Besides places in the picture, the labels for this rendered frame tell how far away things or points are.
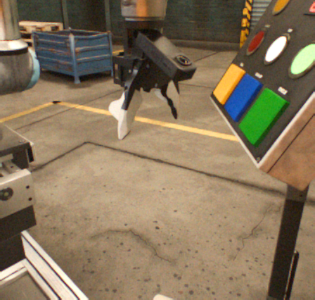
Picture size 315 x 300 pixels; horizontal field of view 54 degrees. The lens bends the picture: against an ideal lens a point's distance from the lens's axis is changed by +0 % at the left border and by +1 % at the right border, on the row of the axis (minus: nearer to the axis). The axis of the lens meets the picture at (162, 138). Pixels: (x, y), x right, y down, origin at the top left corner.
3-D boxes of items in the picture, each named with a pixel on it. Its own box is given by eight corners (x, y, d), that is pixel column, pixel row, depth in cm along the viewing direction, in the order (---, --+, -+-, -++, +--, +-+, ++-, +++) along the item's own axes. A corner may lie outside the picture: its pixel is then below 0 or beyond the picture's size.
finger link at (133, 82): (131, 115, 56) (150, 72, 57) (137, 117, 55) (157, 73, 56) (113, 105, 53) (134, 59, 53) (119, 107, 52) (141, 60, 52)
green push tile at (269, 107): (251, 145, 43) (286, 100, 41) (237, 126, 50) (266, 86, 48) (261, 150, 44) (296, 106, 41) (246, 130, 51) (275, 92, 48)
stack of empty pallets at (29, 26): (-3, 59, 674) (-11, 23, 645) (31, 53, 744) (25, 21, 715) (37, 65, 618) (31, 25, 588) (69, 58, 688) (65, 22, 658)
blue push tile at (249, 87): (233, 121, 52) (259, 82, 50) (223, 107, 59) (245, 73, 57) (242, 125, 53) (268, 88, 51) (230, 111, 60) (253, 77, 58)
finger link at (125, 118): (105, 132, 59) (126, 88, 59) (125, 141, 55) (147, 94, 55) (93, 127, 56) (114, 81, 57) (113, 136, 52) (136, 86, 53)
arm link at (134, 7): (174, -9, 52) (138, -10, 46) (174, 20, 53) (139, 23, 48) (144, -8, 56) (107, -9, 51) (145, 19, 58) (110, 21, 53)
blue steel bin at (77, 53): (36, 72, 550) (29, 30, 521) (74, 66, 605) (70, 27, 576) (76, 83, 477) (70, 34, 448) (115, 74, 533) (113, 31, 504)
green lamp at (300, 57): (289, 77, 42) (294, 44, 40) (290, 71, 46) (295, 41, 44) (314, 79, 41) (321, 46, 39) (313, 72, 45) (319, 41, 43)
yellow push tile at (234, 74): (219, 103, 62) (241, 70, 59) (212, 93, 69) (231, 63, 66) (227, 107, 62) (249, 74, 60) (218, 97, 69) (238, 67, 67)
